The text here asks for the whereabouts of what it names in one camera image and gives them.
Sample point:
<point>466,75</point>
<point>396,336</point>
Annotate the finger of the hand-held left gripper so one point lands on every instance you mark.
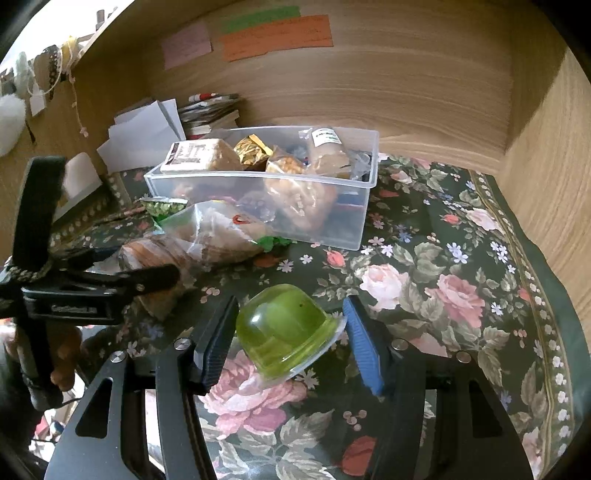
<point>39,207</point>
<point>147,277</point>

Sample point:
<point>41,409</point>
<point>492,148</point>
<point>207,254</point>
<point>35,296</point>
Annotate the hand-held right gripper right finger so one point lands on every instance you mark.
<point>364,346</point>

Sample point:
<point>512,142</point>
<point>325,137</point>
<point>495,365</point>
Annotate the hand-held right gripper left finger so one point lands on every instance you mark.
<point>217,341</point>

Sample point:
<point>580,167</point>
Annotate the green jelly cup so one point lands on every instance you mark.
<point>281,332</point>

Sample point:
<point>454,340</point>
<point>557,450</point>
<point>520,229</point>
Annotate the clear plastic container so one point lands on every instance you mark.
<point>332,221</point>

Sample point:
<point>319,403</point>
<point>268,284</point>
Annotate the brown square cake packet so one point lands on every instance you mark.
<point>198,154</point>

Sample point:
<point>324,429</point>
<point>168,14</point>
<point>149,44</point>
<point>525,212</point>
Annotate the yellow gold snack packet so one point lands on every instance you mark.
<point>251,150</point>

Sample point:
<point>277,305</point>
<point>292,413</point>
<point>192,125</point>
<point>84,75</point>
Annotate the clear packet of pastries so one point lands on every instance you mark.
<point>295,194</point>

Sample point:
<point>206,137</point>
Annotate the long brown bread packet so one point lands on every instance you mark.
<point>325,150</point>

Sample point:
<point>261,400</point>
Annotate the person's left hand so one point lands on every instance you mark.
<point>64,355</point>

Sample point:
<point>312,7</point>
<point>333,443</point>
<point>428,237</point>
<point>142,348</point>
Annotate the green patterned snack packet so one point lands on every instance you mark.
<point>161,206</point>

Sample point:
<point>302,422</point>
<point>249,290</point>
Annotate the white fluffy pompom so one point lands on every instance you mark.
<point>9,122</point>

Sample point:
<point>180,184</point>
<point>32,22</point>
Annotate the floral tablecloth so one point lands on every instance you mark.
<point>438,286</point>

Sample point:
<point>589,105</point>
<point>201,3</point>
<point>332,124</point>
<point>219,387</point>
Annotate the white paper tag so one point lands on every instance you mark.
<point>37,104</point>

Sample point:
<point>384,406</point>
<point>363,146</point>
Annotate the white paper sheets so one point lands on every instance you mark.
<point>143,134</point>

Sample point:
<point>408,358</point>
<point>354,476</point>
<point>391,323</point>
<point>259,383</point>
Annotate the dark beaded headband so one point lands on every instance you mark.
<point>53,67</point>

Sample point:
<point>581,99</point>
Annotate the yellow hair accessory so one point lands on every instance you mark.
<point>71,47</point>

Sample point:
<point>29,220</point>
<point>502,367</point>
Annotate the stack of books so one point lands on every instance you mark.
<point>212,113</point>

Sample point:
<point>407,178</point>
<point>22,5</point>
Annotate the red white marker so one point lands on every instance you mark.
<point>203,97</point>

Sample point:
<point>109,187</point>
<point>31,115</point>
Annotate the pink paper note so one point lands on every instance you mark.
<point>187,44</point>

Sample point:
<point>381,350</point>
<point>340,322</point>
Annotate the orange paper note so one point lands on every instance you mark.
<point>277,39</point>

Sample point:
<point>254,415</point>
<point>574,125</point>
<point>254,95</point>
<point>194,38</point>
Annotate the green paper note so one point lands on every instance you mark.
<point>258,18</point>

